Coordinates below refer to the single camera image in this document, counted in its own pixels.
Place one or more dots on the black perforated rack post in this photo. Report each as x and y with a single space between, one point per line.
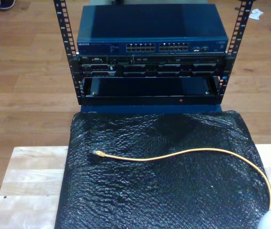
241 19
65 28

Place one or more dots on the blue network switch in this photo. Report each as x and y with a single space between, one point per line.
149 23

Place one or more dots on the black bubble mat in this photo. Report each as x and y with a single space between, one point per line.
149 190

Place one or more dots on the white crumpled paper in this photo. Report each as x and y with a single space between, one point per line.
256 14

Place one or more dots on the small red round light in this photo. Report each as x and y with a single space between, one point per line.
181 100

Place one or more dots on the black rack server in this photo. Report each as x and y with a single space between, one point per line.
138 67

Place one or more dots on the person's foot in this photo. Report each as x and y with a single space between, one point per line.
6 3

